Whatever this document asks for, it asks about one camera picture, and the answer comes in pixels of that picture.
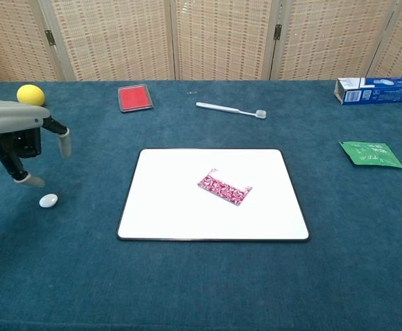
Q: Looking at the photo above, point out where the pink patterned packet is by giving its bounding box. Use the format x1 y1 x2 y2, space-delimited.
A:
197 168 253 209

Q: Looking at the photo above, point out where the red ink pad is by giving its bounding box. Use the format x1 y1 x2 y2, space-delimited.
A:
117 84 154 113

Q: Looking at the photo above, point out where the blue light bulb box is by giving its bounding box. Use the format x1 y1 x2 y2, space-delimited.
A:
334 76 402 106

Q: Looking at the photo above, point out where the yellow foam ball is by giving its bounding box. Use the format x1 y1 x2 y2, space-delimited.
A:
17 84 46 106

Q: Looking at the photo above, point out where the white toothbrush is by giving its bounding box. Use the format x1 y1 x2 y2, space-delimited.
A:
195 101 268 120

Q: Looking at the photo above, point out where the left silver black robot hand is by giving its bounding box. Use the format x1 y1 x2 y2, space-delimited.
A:
0 99 72 188

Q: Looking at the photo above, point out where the green tea sachet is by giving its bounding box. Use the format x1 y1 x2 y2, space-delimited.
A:
338 141 402 170

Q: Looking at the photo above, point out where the white rectangular board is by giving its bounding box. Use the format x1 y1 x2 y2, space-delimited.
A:
117 148 310 242

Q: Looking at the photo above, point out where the bamboo folding screen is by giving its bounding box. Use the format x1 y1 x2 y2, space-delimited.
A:
0 0 402 88

